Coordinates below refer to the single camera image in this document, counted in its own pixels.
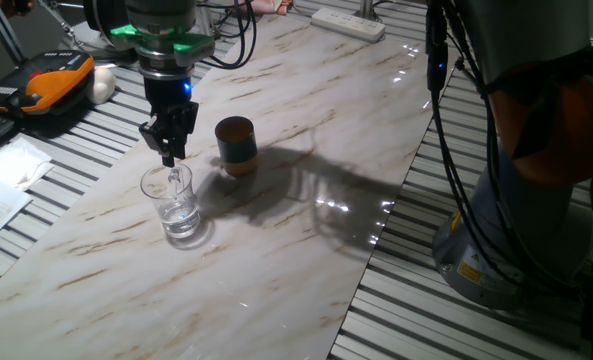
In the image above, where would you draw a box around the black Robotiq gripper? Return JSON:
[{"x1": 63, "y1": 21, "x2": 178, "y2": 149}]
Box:
[{"x1": 139, "y1": 75, "x2": 200, "y2": 168}]

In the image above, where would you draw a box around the clear glass mug with water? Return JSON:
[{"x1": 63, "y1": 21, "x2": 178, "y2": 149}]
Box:
[{"x1": 139, "y1": 161, "x2": 202, "y2": 240}]

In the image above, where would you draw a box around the orange cup with blue band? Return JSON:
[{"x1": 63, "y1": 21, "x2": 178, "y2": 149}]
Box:
[{"x1": 214, "y1": 115, "x2": 260, "y2": 180}]

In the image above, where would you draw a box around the white rounded object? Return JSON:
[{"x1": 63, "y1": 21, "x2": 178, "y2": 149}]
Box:
[{"x1": 86, "y1": 66, "x2": 118, "y2": 105}]

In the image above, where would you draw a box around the orange black teach pendant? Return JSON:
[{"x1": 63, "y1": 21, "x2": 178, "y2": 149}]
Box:
[{"x1": 0, "y1": 49, "x2": 96, "y2": 119}]

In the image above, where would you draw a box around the black round drum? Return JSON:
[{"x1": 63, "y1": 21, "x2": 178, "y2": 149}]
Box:
[{"x1": 82, "y1": 0, "x2": 142, "y2": 51}]

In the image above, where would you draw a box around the white paper tissue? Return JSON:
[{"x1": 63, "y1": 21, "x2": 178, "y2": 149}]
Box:
[{"x1": 0, "y1": 136, "x2": 56, "y2": 192}]

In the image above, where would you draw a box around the pink cloth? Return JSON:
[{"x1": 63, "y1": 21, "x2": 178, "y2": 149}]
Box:
[{"x1": 248, "y1": 0, "x2": 293, "y2": 15}]

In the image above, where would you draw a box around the white marble pattern board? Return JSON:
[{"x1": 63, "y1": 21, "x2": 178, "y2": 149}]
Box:
[{"x1": 0, "y1": 13, "x2": 458, "y2": 360}]

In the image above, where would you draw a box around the white power strip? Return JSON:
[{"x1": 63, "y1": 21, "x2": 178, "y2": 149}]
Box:
[{"x1": 309, "y1": 7, "x2": 387, "y2": 44}]

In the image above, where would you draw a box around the dark aluminium frame strut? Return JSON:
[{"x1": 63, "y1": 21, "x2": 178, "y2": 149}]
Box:
[{"x1": 0, "y1": 0, "x2": 27, "y2": 66}]

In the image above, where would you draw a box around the slim aluminium post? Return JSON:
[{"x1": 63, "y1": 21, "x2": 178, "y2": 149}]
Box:
[{"x1": 354, "y1": 0, "x2": 381, "y2": 22}]

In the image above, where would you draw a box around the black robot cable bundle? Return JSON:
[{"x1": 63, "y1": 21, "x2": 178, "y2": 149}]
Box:
[{"x1": 195, "y1": 0, "x2": 593, "y2": 301}]

